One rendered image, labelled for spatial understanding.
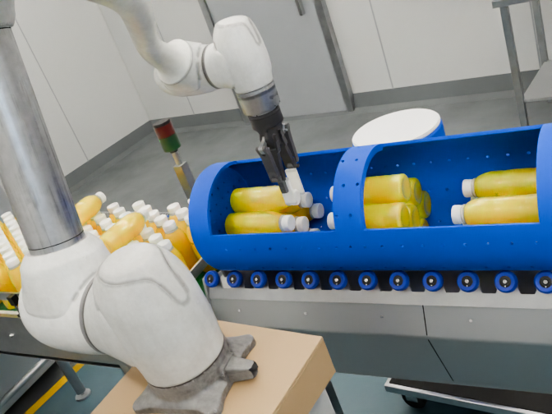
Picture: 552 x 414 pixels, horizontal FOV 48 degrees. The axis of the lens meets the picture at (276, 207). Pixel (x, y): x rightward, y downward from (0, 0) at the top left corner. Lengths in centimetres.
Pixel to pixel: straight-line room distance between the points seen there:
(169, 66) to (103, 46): 551
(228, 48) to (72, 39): 539
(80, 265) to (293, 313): 62
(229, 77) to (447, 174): 55
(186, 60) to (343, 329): 71
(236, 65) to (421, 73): 384
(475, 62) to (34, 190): 415
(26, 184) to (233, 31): 53
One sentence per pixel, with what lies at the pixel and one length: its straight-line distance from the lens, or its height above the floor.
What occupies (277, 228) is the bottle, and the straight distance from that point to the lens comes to 148.
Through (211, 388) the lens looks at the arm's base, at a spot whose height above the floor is 110.
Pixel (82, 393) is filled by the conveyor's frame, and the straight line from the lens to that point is 330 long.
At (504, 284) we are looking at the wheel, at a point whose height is 96.
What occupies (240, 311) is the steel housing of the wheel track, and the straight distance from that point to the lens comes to 165.
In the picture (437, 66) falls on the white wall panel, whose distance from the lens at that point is 505.
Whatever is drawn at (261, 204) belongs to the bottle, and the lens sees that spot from 152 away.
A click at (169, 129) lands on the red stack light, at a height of 123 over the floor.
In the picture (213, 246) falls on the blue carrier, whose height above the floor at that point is 109.
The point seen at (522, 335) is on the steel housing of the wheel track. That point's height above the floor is 85.
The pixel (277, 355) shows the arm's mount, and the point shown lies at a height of 108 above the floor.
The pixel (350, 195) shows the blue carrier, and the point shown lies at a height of 119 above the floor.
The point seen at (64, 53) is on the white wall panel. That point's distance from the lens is 660.
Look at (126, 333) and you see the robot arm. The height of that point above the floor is 126.
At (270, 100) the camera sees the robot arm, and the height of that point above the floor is 139.
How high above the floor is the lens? 175
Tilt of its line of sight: 25 degrees down
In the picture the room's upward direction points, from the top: 21 degrees counter-clockwise
